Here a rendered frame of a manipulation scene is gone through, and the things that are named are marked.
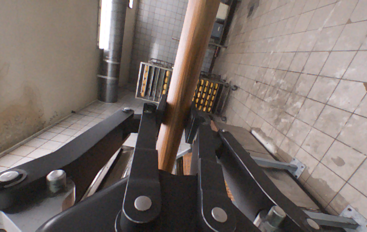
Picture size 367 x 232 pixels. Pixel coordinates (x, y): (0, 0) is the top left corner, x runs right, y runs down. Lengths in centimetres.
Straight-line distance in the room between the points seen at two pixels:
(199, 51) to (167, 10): 513
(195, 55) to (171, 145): 11
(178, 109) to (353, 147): 136
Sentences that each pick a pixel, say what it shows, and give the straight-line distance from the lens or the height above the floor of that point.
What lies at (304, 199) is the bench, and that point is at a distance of 143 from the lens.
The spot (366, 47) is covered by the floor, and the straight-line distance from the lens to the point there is 164.
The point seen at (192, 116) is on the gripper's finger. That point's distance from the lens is 15.
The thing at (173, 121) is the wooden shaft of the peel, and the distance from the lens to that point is 18.
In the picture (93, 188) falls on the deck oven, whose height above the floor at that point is 166.
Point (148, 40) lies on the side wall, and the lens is 523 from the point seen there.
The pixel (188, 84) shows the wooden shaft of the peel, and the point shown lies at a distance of 17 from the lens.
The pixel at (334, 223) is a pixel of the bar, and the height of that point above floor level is 16.
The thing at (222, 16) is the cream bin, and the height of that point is 32.
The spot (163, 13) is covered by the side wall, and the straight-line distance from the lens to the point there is 528.
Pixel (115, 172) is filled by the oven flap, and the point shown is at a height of 156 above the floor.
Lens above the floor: 121
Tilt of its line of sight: 7 degrees down
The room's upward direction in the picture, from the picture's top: 78 degrees counter-clockwise
